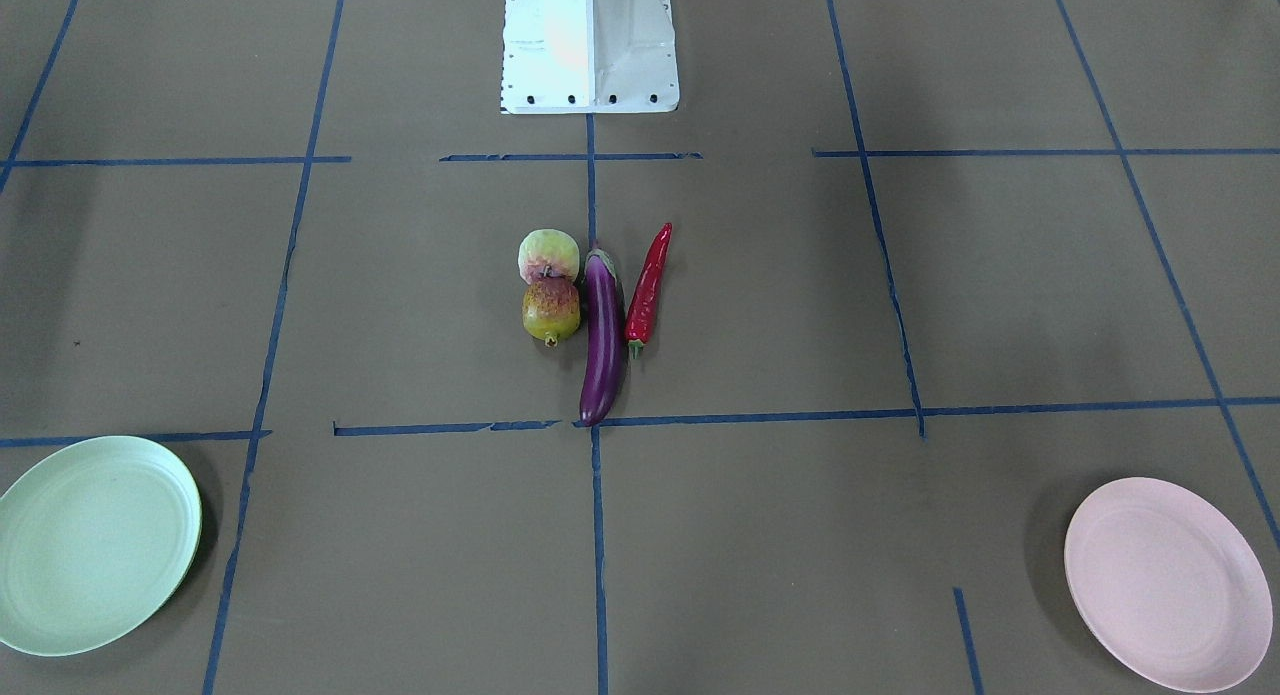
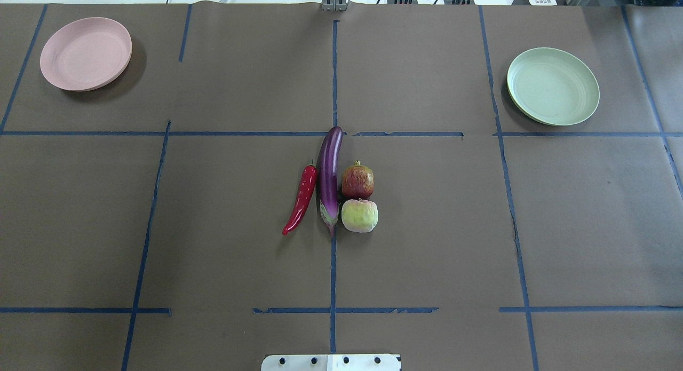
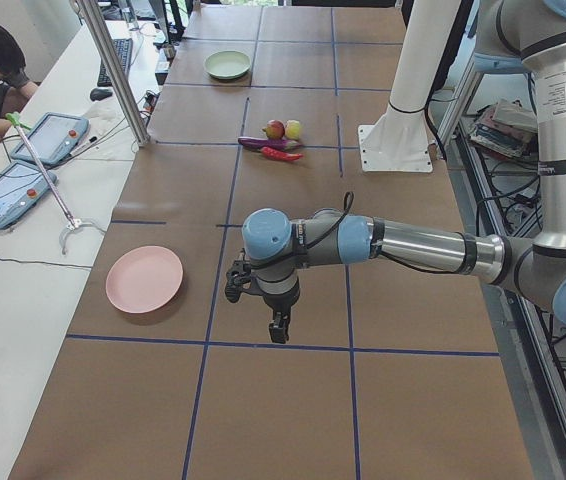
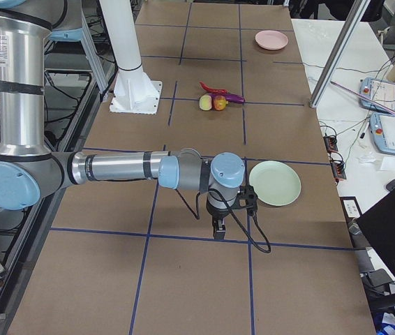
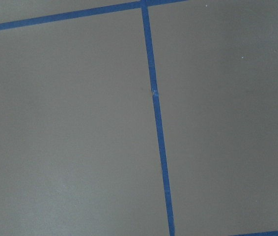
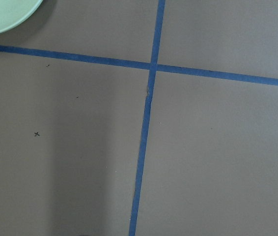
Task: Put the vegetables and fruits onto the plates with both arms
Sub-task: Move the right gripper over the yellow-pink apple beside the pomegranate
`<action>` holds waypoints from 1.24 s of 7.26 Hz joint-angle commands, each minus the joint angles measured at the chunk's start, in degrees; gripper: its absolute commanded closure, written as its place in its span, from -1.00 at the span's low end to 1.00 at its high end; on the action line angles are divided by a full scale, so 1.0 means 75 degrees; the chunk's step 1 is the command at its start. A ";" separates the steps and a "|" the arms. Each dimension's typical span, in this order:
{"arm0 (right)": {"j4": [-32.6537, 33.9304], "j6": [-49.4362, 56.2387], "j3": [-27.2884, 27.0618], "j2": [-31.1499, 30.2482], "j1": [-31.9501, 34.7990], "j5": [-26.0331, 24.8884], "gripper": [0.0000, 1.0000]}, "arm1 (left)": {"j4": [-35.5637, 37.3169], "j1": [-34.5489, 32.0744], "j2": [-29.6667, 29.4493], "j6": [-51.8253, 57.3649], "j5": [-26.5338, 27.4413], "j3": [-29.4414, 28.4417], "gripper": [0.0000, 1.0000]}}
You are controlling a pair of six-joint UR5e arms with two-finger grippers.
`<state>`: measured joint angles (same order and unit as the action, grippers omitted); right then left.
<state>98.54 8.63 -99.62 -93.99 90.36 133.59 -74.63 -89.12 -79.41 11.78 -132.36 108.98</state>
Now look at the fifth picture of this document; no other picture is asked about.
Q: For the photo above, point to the crossing blue tape strip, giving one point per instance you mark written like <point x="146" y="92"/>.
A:
<point x="71" y="15"/>

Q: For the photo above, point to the corner blue tape strip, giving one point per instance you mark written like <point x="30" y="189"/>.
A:
<point x="269" y="233"/>

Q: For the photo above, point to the long blue tape strip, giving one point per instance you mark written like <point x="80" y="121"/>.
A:
<point x="157" y="114"/>

